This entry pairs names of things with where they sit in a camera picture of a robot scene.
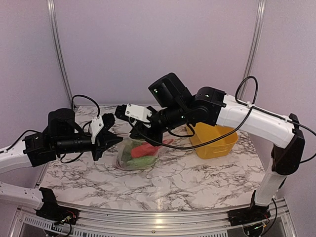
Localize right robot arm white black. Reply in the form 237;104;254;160
124;86;305;221

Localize light green toy cabbage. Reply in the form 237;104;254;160
124;156;157;169

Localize yellow plastic basket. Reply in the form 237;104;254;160
190;122;238;159

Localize left aluminium frame post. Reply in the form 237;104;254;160
47;0;73;107

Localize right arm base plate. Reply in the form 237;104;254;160
228;208;271;226

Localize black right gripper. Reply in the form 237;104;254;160
130;101;190;146

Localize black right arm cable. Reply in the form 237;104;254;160
128;75;316;223

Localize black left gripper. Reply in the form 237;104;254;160
55;132;123;161

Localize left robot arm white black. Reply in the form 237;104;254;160
0;108;123;220

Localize aluminium frame post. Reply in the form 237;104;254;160
234;0;267;109
47;0;73;107

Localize right aluminium frame post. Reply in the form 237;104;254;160
234;0;267;109

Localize red toy chili pepper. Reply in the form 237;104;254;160
130;140;168;158

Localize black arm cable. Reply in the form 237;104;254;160
128;75;316;223
0;94;102;165

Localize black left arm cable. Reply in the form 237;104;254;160
0;94;102;165

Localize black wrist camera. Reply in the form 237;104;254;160
148;73;193;108
47;108;82;139

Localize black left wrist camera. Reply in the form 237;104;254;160
47;108;82;139

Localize front aluminium rail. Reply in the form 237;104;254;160
4;198;298;237

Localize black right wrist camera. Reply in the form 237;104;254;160
148;73;193;108

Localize clear zip top bag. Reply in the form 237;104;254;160
116;137;168;171

